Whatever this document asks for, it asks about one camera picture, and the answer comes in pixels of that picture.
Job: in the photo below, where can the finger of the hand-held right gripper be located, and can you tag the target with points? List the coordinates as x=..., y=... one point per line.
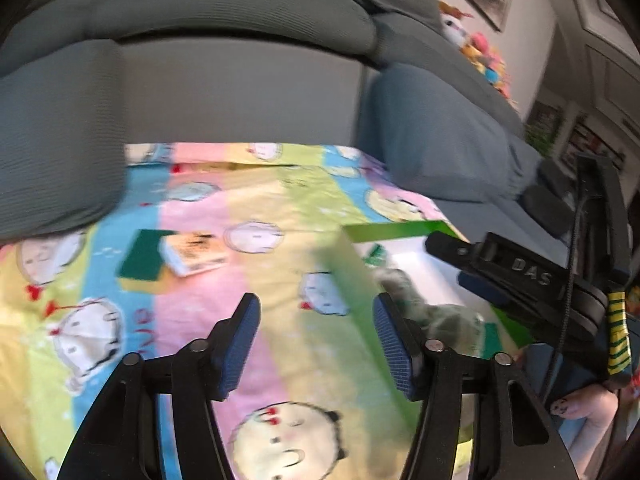
x=500, y=260
x=482, y=290

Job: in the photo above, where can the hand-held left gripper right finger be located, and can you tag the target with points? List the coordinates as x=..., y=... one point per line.
x=392, y=345

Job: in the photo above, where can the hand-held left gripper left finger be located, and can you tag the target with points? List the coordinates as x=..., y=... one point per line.
x=240, y=345

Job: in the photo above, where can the translucent green plastic packet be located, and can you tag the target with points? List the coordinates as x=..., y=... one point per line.
x=377, y=257

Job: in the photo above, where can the green cardboard box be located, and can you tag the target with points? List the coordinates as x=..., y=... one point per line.
x=400, y=232

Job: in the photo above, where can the person's right hand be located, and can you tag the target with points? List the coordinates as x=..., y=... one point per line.
x=590, y=407

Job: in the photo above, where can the grey green plush toy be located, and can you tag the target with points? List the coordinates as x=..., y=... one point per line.
x=445, y=320

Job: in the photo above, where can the printed cartoon blanket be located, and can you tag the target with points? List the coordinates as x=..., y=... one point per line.
x=200, y=300

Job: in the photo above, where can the bookshelf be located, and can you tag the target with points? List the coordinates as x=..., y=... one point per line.
x=585, y=135

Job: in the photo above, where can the small cream patterned box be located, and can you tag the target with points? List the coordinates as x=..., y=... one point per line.
x=195, y=255

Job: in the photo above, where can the yellow green striped cloth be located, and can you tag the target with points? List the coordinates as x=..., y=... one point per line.
x=617, y=330

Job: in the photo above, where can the green scouring sponge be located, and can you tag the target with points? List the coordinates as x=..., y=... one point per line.
x=142, y=255

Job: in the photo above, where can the large grey pillow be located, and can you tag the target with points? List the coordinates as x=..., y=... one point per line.
x=440, y=130

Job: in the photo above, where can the pile of colourful plush toys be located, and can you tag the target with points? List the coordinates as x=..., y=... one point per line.
x=480, y=55

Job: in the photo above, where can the grey sofa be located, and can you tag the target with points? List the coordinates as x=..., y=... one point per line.
x=240, y=95

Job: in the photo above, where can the small grey pillow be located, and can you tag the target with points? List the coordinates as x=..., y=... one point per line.
x=55, y=135

